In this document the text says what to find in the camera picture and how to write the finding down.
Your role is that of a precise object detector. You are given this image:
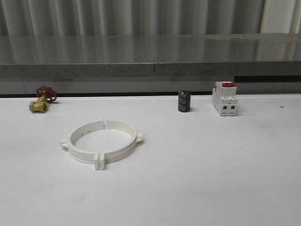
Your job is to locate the white half pipe clamp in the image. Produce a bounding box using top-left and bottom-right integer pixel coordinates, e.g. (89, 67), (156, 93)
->
(61, 119), (107, 170)
(98, 119), (143, 170)

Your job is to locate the grey stone bench ledge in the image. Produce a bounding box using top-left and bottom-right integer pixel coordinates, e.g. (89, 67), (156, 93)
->
(0, 34), (301, 82)

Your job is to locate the white circuit breaker red switch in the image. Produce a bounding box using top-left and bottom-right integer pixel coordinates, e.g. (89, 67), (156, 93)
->
(212, 81), (238, 116)

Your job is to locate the brass valve red handwheel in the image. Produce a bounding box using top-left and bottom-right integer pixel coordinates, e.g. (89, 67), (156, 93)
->
(29, 86), (57, 113)

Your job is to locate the black cylindrical capacitor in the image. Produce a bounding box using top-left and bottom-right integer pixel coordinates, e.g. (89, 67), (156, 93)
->
(178, 90), (191, 113)

